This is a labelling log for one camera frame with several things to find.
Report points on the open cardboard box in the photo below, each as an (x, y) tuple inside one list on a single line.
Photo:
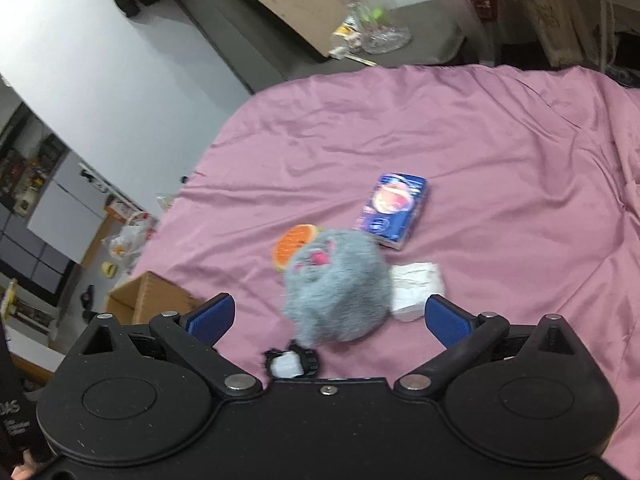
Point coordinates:
[(137, 301)]

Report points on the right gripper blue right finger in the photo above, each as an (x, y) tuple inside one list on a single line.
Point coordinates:
[(447, 322)]

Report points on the large clear plastic jar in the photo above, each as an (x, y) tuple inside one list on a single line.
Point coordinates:
[(381, 30)]

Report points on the left hand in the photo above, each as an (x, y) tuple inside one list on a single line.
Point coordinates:
[(27, 469)]

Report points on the grey fluffy plush toy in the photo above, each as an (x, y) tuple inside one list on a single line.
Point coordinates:
[(337, 288)]

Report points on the pink bed sheet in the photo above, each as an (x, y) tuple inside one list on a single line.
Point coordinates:
[(532, 205)]

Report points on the white tissue pack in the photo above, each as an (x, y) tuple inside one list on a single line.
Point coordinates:
[(412, 285)]

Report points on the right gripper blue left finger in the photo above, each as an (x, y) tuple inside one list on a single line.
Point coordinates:
[(211, 320)]

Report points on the white kitchen cabinet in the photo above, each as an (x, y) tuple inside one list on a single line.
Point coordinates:
[(71, 208)]

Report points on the burger squishy toy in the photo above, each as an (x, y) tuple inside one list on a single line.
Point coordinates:
[(290, 242)]

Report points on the black small toy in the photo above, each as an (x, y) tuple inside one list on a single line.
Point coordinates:
[(292, 363)]

